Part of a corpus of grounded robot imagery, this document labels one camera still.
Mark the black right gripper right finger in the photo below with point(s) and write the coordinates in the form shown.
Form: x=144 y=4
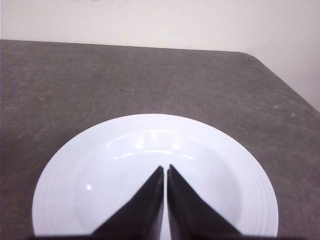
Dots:
x=191 y=218

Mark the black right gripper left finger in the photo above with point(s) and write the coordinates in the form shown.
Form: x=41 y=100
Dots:
x=141 y=217

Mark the white ceramic plate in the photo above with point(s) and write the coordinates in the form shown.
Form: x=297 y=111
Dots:
x=98 y=171

